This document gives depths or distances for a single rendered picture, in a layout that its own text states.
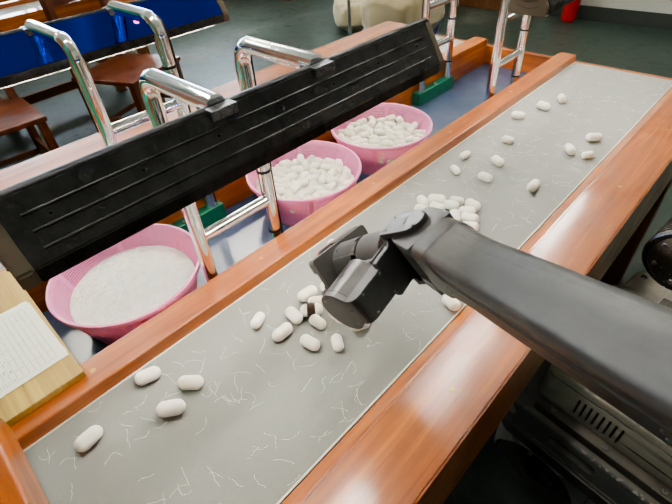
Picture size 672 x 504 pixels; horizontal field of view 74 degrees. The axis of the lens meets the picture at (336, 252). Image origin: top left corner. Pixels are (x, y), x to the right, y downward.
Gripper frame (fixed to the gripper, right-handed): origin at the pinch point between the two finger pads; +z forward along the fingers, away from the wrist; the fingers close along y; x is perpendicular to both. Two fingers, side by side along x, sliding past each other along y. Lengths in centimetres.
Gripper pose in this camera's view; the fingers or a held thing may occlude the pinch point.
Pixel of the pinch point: (318, 269)
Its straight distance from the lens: 69.1
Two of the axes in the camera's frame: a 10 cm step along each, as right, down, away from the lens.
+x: 5.2, 8.4, 1.6
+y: -6.9, 5.2, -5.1
